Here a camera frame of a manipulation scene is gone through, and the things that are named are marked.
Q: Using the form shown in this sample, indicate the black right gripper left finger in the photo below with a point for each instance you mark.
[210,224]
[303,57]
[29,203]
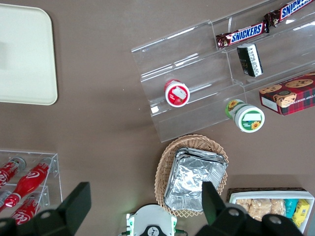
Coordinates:
[71,209]

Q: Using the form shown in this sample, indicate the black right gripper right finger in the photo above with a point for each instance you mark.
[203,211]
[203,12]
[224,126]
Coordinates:
[219,216]

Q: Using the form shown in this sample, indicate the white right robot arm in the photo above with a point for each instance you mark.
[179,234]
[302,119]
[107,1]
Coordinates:
[152,217]

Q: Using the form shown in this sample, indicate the dark woven tray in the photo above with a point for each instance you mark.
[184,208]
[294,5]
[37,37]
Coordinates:
[258,189]

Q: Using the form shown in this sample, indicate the light oval wicker basket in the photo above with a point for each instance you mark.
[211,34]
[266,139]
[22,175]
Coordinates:
[167,157]

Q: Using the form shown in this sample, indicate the cream plastic serving tray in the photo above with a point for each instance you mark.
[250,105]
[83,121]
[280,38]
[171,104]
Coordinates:
[24,73]

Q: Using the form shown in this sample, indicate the clear rice cracker packet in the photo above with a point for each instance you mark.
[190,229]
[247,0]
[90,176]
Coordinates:
[278,206]
[243,205]
[261,209]

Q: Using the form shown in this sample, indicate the clear acrylic bottle rack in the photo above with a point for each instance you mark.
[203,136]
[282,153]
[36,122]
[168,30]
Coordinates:
[55,177]

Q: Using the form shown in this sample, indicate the stack of foil trays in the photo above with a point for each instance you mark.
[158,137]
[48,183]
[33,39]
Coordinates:
[189,177]

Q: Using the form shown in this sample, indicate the white rectangular snack container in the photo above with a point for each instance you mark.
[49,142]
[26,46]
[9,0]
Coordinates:
[270,195]

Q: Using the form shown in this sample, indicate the teal snack packet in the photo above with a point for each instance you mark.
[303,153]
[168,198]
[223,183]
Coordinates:
[291,207]

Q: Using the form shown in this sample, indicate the yellow snack packet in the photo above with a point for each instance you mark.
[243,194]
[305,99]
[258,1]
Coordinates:
[301,211]

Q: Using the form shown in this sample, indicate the green sunflower lidded cup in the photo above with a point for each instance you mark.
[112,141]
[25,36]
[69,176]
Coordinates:
[248,119]

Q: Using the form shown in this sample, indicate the red lidded yogurt cup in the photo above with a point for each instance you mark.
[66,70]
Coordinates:
[177,94]

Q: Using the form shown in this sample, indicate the red tartan cookie box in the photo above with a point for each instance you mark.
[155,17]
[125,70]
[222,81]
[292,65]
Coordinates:
[290,96]

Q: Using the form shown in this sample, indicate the clear acrylic tiered shelf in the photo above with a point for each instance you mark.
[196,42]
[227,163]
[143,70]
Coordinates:
[197,68]

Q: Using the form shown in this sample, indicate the small black snack box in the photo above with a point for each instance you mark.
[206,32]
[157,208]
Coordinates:
[249,60]

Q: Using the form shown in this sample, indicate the Snickers chocolate bar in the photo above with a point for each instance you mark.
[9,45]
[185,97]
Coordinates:
[288,10]
[242,34]

